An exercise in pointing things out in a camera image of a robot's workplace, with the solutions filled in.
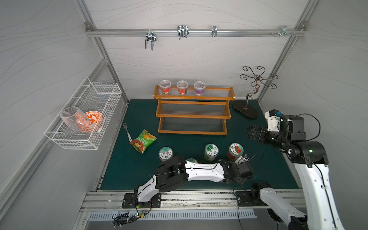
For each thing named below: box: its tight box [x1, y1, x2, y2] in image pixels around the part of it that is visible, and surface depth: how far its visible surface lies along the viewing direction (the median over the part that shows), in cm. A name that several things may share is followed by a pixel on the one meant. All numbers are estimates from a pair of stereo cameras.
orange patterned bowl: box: [84, 111, 104, 132], surface depth 68 cm
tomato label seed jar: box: [227, 142, 244, 162], surface depth 86 cm
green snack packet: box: [129, 128, 158, 154], surface depth 95 cm
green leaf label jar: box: [204, 142, 219, 162], surface depth 86 cm
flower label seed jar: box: [158, 146, 174, 162], surface depth 84 cm
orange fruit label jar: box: [186, 158, 199, 164], surface depth 81 cm
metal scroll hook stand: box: [232, 66, 279, 118], surface depth 97 cm
